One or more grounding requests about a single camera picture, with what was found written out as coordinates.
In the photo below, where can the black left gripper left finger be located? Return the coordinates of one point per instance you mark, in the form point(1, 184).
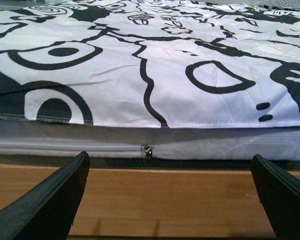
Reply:
point(47, 211)

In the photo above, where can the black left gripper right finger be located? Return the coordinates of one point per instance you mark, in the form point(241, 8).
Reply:
point(279, 194)

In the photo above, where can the white zippered mattress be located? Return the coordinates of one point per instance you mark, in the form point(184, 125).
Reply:
point(37, 138)

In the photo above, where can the metal zipper pull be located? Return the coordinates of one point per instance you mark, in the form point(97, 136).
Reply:
point(147, 151)

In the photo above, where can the black and white patterned blanket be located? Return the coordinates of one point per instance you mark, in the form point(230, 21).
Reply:
point(151, 64)

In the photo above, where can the wooden bed frame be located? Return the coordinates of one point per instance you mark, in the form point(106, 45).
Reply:
point(162, 198)

